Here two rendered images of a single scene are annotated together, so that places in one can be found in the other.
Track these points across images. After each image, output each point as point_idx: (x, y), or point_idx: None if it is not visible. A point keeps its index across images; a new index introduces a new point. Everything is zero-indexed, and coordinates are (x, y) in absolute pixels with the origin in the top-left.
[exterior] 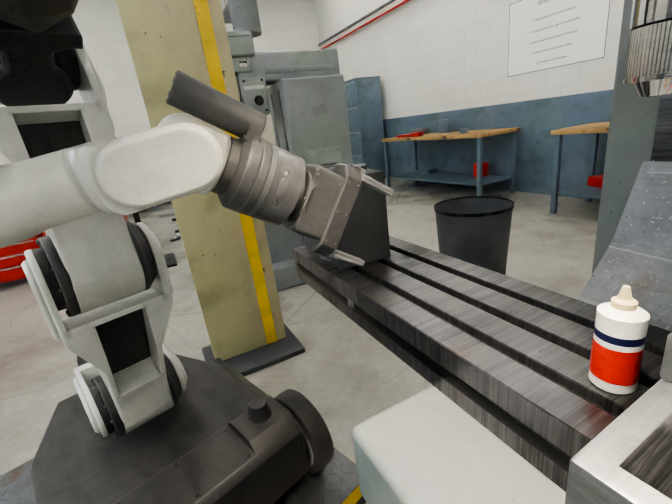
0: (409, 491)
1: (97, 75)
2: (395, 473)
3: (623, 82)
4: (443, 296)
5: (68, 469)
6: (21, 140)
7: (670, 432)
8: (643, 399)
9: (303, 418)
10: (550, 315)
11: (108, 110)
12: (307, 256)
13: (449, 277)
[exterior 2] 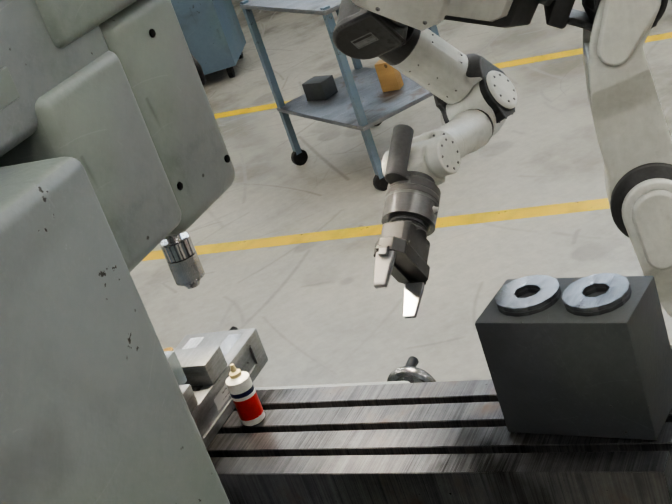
0: (353, 383)
1: (598, 40)
2: (365, 383)
3: (204, 272)
4: (388, 417)
5: None
6: (585, 73)
7: (227, 349)
8: (234, 354)
9: None
10: (295, 446)
11: (590, 76)
12: None
13: (403, 440)
